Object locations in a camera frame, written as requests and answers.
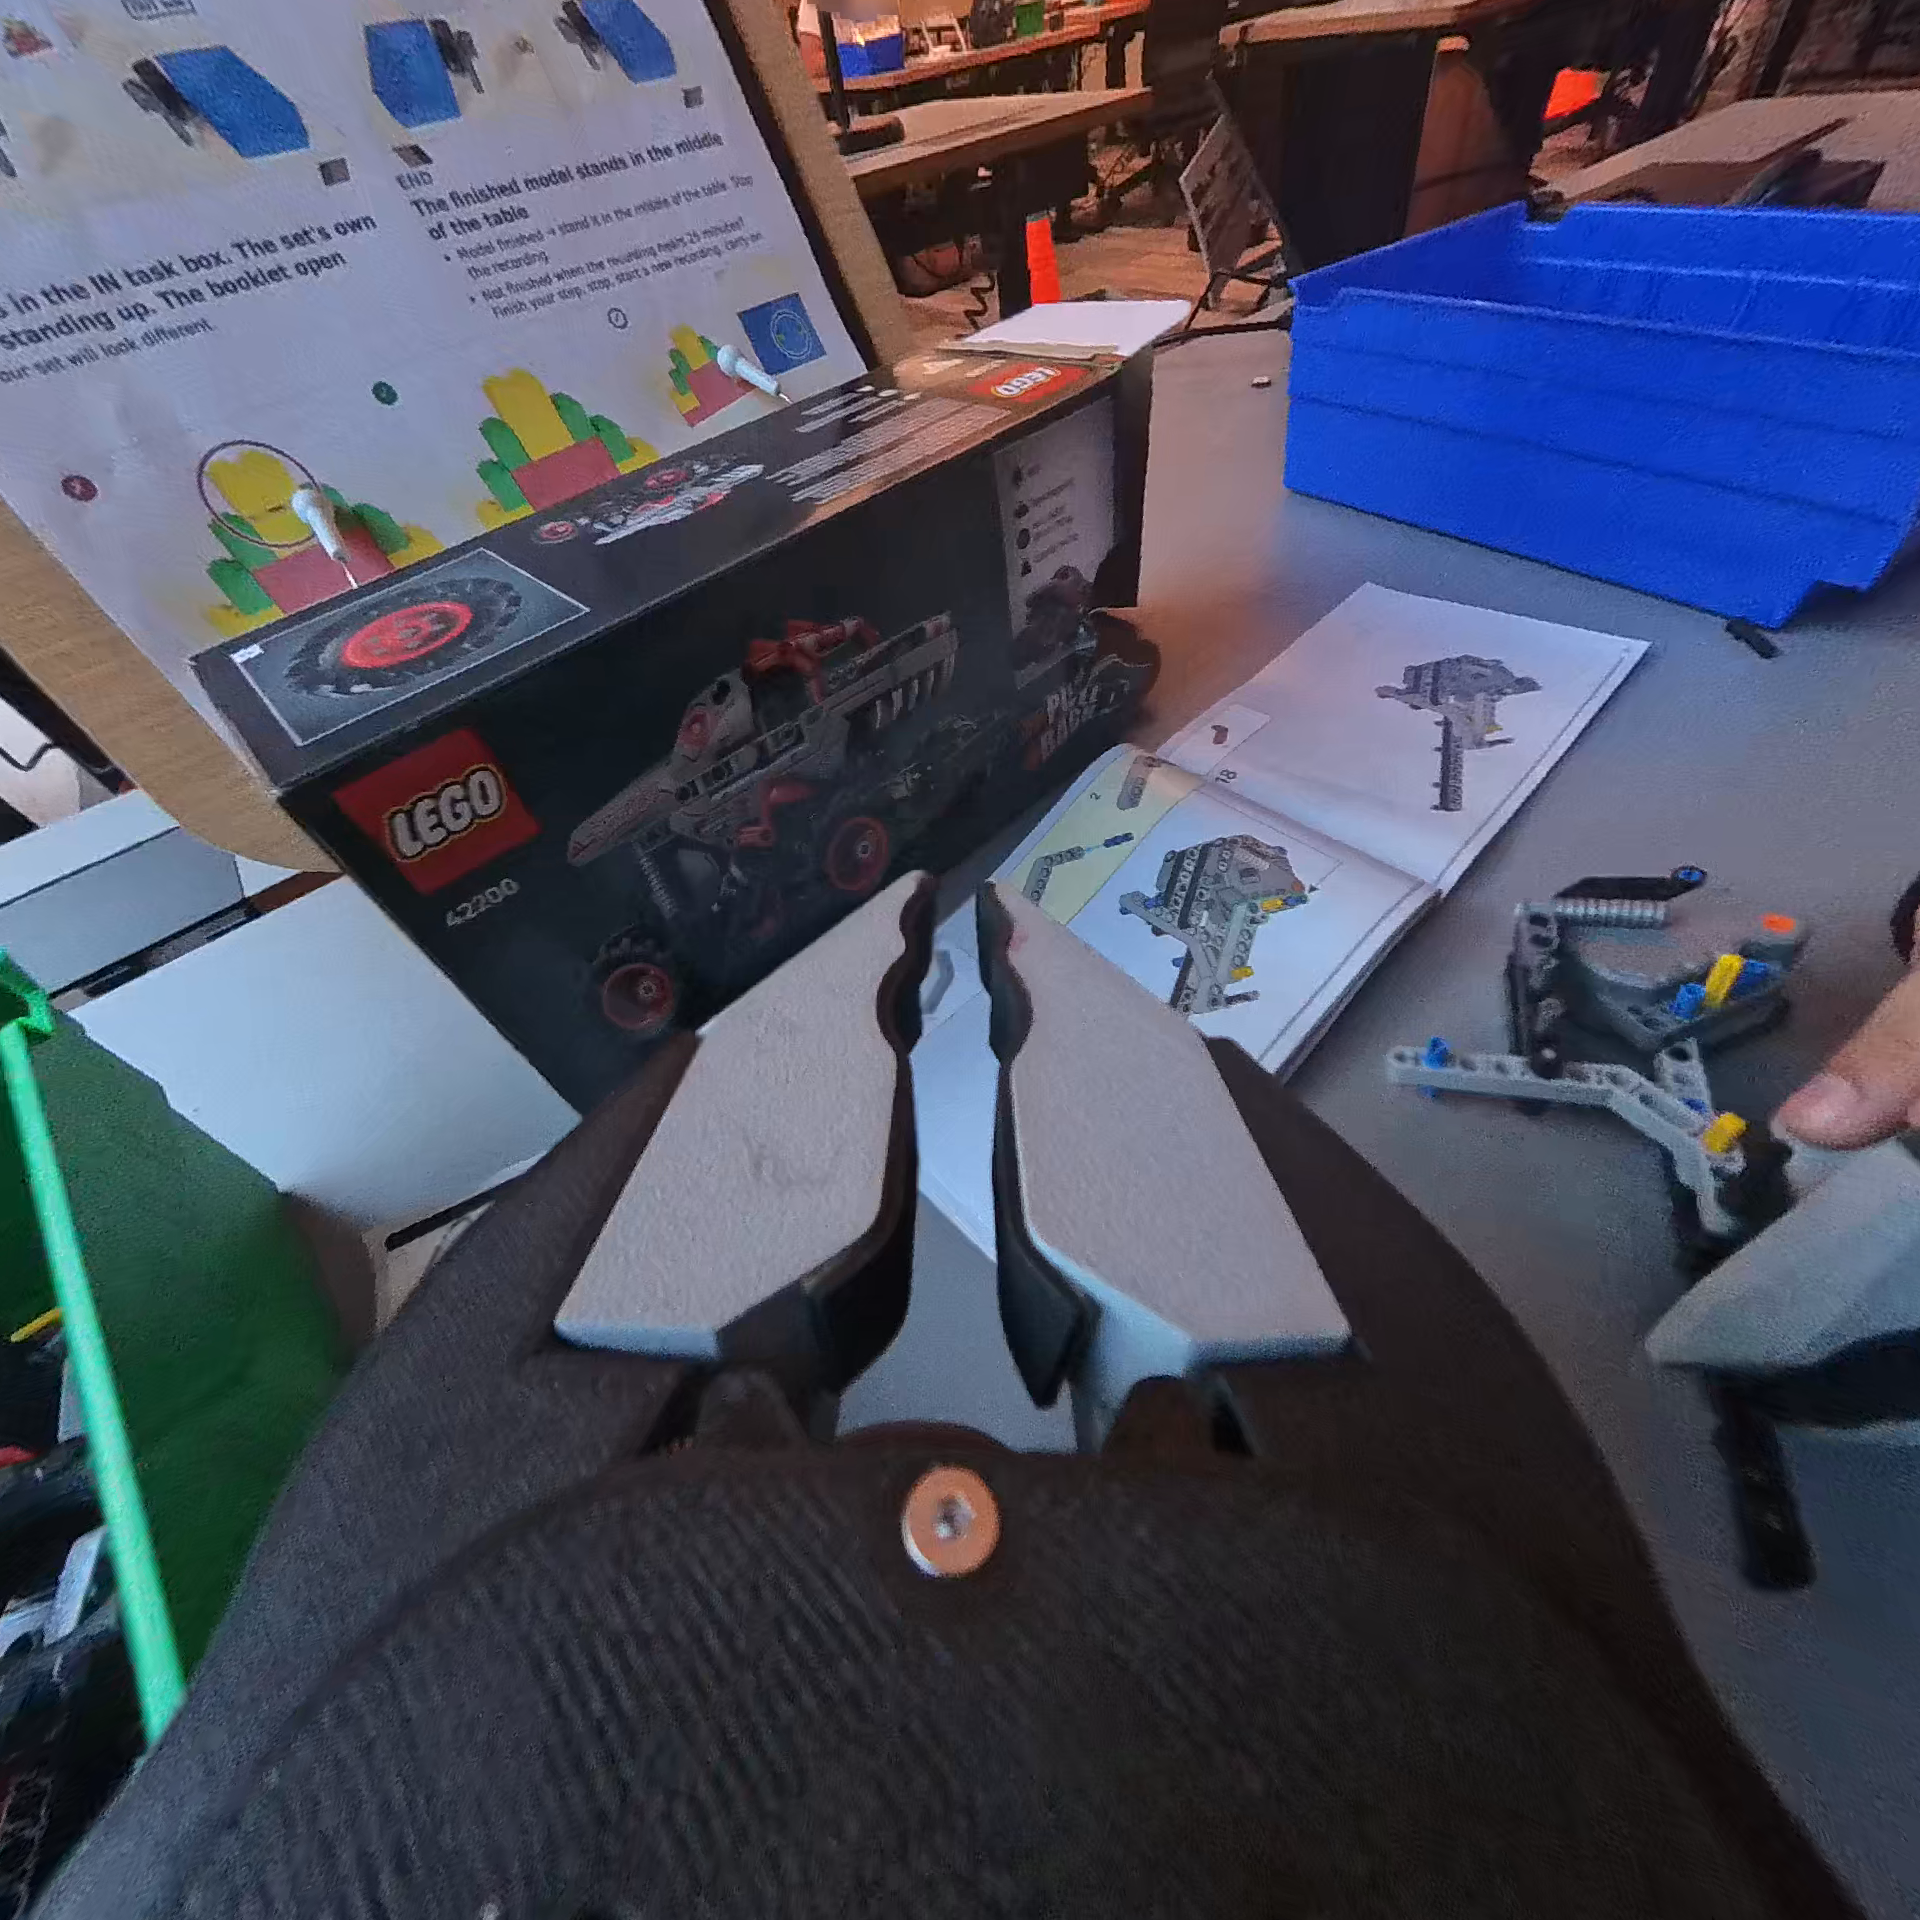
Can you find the orange traffic cone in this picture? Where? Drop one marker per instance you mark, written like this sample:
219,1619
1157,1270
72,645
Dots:
1041,263

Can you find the black lego set box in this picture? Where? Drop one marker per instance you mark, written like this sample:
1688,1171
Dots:
750,630

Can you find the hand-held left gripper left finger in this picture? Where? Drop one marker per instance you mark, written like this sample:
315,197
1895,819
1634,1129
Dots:
750,1155

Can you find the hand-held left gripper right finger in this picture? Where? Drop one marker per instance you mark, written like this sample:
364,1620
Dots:
1170,1185

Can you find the small blue crate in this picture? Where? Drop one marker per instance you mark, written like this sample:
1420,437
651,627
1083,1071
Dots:
869,52

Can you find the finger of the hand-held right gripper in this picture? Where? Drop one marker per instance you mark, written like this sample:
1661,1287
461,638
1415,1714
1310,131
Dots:
1785,1275

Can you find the partly built lego model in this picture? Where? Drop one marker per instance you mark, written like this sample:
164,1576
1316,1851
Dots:
1635,1021

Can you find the white instruction poster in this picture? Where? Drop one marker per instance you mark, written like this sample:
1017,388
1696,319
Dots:
375,301

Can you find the small black lego pin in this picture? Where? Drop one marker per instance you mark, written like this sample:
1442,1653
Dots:
1751,636

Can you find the grey storage box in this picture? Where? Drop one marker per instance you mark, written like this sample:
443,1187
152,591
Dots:
106,884

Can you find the white storage box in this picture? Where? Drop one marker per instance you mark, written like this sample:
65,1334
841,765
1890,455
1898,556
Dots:
330,1050

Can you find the flat cardboard box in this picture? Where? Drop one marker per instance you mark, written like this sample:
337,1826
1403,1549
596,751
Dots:
1726,150

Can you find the wooden work table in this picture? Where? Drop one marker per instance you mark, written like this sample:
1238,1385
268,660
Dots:
989,128

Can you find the open lego instruction booklet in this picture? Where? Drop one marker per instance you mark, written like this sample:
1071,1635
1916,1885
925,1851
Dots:
1349,779

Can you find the brown cardboard board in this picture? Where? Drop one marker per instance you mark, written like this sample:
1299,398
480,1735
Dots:
810,181

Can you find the blue plastic bin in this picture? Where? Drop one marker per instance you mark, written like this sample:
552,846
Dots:
1575,406

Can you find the person's right hand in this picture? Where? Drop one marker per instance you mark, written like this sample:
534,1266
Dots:
1858,1087

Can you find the white paper pad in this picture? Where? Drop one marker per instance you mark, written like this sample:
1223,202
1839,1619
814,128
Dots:
1071,325

